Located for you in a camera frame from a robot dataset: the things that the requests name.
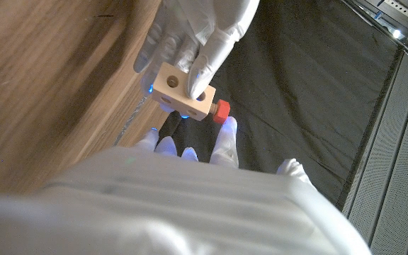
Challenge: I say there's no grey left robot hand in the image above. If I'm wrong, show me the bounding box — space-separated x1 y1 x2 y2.
132 0 261 120

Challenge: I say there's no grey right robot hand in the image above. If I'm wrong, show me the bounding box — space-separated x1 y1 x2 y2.
0 116 372 255

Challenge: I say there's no small wooden block with holes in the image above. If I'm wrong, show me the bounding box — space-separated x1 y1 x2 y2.
151 62 217 122

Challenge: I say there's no red headed wooden screw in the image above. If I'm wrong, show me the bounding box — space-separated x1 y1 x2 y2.
209 98 232 125

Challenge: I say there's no grey tape strip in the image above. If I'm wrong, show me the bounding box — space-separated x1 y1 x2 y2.
113 93 150 147

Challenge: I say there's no black backdrop curtain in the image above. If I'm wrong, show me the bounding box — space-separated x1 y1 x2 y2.
157 0 405 210

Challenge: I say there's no metal ceiling rail with light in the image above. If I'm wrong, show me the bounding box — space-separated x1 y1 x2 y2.
340 0 408 56

